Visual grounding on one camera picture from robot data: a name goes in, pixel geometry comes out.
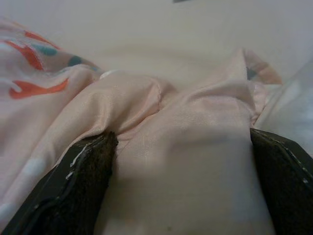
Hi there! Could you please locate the bed with beige sheet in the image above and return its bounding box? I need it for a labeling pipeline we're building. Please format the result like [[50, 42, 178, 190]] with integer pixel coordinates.
[[0, 0, 313, 138]]

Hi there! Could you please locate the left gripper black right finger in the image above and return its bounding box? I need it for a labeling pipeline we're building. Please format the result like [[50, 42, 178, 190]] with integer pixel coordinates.
[[249, 128, 313, 235]]

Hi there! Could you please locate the pink patterned pillow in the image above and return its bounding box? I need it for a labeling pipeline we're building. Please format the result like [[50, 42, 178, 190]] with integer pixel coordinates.
[[0, 17, 286, 235]]

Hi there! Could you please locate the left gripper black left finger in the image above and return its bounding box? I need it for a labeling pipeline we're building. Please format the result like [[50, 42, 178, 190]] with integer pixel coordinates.
[[0, 131, 119, 235]]

